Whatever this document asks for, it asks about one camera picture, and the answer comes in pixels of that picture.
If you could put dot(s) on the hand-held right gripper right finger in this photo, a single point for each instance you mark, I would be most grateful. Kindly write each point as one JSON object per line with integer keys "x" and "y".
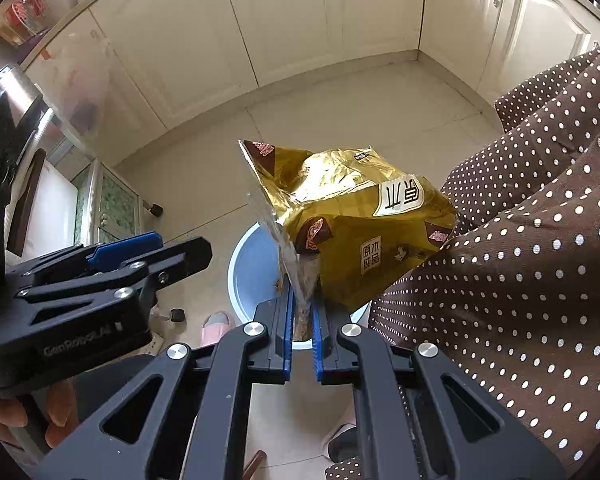
{"x": 319, "y": 355}

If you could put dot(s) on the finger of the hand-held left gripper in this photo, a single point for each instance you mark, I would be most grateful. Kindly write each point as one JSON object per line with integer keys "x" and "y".
{"x": 180, "y": 260}
{"x": 125, "y": 247}

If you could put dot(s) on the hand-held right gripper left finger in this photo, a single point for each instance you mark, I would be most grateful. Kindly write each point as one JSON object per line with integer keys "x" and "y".
{"x": 287, "y": 355}

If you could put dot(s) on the round blue bin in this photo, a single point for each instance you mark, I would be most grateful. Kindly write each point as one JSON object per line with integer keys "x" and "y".
{"x": 255, "y": 270}

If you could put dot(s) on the gold foil snack bag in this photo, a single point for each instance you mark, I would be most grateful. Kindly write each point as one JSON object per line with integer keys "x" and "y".
{"x": 340, "y": 195}

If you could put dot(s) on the person's left hand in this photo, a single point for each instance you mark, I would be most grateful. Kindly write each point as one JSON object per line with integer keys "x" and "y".
{"x": 60, "y": 410}

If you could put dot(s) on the green glass door cabinet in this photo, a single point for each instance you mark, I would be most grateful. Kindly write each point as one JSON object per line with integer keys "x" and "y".
{"x": 115, "y": 200}

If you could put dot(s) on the metal leg with caster wheel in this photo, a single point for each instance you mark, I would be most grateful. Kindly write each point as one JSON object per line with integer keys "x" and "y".
{"x": 176, "y": 315}

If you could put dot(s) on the hanging translucent plastic bag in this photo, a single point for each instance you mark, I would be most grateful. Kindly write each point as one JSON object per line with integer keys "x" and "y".
{"x": 75, "y": 75}

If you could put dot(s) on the stainless steel appliance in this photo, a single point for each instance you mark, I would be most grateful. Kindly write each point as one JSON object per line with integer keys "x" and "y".
{"x": 15, "y": 85}

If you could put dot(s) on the cream kitchen cabinet run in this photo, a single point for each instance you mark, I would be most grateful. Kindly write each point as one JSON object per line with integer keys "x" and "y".
{"x": 530, "y": 20}
{"x": 180, "y": 35}

